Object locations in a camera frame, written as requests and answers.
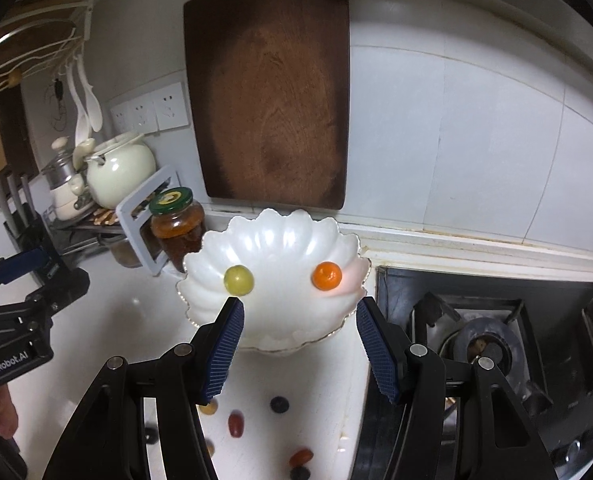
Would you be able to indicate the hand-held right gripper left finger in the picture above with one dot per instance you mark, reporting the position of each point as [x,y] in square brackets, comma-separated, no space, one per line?
[226,350]

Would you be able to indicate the blueberry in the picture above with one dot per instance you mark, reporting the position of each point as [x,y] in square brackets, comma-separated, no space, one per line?
[279,404]
[300,473]

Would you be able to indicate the black gas stove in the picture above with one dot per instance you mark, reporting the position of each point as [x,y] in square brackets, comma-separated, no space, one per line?
[551,310]

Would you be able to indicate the black knife holder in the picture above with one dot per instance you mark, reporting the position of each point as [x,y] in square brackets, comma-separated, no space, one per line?
[31,240]

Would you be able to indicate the white wall socket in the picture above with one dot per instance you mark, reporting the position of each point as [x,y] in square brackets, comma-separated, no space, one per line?
[141,112]
[169,105]
[120,117]

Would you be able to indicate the person's left hand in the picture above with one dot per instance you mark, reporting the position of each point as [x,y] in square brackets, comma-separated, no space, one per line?
[4,412]

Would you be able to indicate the brown wooden cutting board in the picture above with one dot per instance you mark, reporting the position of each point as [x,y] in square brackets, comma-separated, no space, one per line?
[266,100]

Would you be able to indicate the yellow round fruit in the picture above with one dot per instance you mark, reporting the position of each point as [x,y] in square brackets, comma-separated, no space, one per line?
[209,408]

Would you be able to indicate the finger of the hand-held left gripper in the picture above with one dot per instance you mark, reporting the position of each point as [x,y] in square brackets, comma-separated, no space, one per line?
[24,263]
[64,287]

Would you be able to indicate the white scalloped bowl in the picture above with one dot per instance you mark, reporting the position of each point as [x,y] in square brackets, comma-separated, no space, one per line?
[276,255]

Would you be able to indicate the small brown fruit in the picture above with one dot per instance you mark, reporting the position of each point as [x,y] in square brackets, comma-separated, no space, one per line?
[210,446]

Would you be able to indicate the metal counter shelf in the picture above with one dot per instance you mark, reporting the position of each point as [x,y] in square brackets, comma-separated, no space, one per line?
[76,234]

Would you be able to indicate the small steel lidded pot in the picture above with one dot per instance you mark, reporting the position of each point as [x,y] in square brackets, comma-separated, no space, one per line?
[59,165]

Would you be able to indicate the white plastic rack frame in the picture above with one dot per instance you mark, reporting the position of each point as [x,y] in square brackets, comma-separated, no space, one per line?
[131,225]

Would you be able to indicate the small orange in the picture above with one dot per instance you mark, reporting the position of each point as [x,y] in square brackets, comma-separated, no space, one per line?
[326,276]

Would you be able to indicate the yellow-green round fruit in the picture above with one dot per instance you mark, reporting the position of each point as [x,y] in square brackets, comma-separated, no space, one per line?
[239,280]

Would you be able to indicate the cream white kettle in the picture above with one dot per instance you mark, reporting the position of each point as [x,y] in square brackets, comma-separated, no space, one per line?
[121,167]

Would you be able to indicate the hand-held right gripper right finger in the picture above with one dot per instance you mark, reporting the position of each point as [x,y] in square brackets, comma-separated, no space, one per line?
[376,355]

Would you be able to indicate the steel stove burner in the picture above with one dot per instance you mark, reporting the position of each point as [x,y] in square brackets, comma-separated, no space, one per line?
[481,345]

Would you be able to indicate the dark red cherry tomato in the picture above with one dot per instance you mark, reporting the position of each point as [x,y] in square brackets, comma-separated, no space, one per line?
[236,424]

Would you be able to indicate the orange-red cherry tomato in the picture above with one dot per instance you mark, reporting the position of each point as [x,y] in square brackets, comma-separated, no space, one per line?
[300,456]

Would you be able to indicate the glass jar with green lid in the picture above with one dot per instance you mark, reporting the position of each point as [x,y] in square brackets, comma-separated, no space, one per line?
[176,230]

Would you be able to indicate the white hanging spoon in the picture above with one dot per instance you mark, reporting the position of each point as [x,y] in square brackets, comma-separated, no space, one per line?
[92,102]
[80,110]

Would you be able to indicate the dark cherry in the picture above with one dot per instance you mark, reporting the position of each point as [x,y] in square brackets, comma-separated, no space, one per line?
[150,434]

